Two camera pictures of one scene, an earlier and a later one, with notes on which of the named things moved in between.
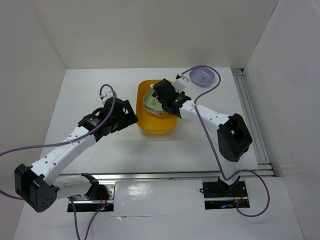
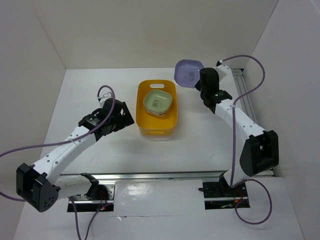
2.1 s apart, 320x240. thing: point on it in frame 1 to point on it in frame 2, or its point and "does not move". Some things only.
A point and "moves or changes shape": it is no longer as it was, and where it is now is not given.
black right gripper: (177, 93) to (198, 86)
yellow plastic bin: (153, 126) does not move
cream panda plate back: (156, 113) does not move
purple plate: (202, 76) moves or changes shape
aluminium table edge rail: (66, 179) does not move
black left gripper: (129, 118) does not move
